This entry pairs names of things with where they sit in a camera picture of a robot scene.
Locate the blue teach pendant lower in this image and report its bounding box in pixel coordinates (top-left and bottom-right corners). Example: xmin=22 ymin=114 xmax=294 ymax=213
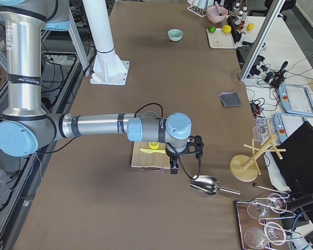
xmin=273 ymin=112 xmax=307 ymax=143

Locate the cream tray with bunny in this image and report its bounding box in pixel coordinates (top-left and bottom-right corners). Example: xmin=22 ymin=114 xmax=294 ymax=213
xmin=206 ymin=28 xmax=235 ymax=49

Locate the blue teach pendant upper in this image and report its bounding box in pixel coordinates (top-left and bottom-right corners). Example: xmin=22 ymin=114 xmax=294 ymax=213
xmin=278 ymin=83 xmax=313 ymax=117

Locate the grey folded cloth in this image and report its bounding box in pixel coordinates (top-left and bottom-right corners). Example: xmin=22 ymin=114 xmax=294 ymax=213
xmin=219 ymin=92 xmax=242 ymax=107

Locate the black monitor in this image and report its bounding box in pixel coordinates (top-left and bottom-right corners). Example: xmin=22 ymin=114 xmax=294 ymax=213
xmin=274 ymin=121 xmax=313 ymax=193

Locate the metal scoop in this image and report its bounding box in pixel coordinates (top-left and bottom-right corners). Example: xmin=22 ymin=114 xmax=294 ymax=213
xmin=189 ymin=176 xmax=240 ymax=195

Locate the mirror tray with glasses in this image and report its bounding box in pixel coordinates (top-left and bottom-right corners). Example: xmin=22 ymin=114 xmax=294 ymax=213
xmin=235 ymin=193 xmax=302 ymax=249

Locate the wooden mug tree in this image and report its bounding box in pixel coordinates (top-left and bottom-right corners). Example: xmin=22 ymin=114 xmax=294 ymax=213
xmin=229 ymin=131 xmax=286 ymax=182

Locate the pink mixing bowl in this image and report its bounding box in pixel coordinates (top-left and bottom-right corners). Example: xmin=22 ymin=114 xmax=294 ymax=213
xmin=207 ymin=6 xmax=228 ymax=23

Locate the yellow lemon slice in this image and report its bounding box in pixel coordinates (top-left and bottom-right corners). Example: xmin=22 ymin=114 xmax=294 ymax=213
xmin=148 ymin=142 xmax=160 ymax=149

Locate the blue teach pendant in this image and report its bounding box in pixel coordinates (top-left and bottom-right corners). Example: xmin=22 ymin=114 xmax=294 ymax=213
xmin=278 ymin=83 xmax=313 ymax=117
xmin=273 ymin=112 xmax=307 ymax=143

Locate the aluminium frame post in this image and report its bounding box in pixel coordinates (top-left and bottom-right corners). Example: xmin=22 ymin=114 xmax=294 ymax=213
xmin=239 ymin=0 xmax=285 ymax=82

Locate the green lime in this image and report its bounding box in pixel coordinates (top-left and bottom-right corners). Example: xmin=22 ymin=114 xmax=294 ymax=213
xmin=208 ymin=26 xmax=216 ymax=33

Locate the yellow plastic knife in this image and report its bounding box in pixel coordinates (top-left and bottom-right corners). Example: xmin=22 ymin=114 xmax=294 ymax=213
xmin=140 ymin=148 xmax=165 ymax=154

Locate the bamboo cutting board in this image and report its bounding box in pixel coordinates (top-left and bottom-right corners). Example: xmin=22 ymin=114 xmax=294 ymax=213
xmin=131 ymin=142 xmax=170 ymax=169

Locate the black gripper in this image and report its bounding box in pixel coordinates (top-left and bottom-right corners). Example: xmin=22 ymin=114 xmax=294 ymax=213
xmin=165 ymin=135 xmax=204 ymax=174

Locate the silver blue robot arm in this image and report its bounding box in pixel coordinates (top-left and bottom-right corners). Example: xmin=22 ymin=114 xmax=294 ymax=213
xmin=0 ymin=1 xmax=203 ymax=174

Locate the clear plastic bag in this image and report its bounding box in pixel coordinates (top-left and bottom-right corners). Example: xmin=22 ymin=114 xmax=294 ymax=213
xmin=253 ymin=117 xmax=274 ymax=144

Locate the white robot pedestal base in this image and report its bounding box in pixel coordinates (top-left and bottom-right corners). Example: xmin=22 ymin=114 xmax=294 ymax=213
xmin=83 ymin=0 xmax=129 ymax=86

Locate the light green ceramic bowl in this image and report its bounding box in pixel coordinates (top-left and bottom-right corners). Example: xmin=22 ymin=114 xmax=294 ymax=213
xmin=167 ymin=29 xmax=183 ymax=42

